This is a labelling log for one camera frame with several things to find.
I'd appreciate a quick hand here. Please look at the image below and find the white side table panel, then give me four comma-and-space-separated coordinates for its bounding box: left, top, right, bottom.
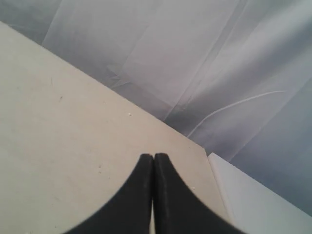
208, 153, 312, 234

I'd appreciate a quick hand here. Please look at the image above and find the white backdrop curtain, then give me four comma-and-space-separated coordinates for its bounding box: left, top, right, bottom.
0, 0, 312, 176

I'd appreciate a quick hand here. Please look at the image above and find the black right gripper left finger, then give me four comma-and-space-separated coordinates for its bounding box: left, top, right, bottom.
68, 154, 154, 234

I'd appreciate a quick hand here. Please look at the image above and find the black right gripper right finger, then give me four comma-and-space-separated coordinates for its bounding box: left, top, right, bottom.
153, 153, 240, 234

